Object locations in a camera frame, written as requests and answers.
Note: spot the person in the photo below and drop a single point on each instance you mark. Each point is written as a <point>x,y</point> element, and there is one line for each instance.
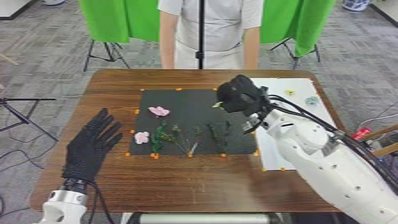
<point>215,30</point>

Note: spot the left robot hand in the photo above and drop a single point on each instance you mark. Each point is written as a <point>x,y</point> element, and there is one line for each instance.
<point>88,150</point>

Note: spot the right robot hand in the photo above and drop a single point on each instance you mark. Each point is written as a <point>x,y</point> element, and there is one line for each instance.
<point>239,96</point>

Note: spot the dark mat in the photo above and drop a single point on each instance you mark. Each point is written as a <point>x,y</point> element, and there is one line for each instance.
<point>188,110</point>

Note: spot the black tripod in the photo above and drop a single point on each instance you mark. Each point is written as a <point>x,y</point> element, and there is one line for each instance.
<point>19,115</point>

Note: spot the blue and white vase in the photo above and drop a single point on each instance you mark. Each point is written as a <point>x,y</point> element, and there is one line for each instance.
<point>355,4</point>

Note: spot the pale grey bar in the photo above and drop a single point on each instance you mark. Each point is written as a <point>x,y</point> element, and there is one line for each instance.
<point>200,219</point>

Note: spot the green sprig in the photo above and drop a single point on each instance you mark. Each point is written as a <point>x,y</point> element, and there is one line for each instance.
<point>213,136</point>
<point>175,136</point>
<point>156,140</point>
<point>197,131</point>
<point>225,131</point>

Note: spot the blue flower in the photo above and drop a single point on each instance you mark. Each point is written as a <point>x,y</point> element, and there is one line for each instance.
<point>311,100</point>

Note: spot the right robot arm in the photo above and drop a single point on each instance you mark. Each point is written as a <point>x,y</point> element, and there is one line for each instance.
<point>319,160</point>

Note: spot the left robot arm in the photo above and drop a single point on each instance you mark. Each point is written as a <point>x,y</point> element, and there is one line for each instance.
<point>62,206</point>

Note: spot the black stand pole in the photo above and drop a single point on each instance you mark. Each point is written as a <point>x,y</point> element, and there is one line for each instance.
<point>200,33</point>

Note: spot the yellow flower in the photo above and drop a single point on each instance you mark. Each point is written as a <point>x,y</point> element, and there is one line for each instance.
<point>289,92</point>

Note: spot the white sheet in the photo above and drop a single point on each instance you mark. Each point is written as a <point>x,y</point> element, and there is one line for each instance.
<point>295,116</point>

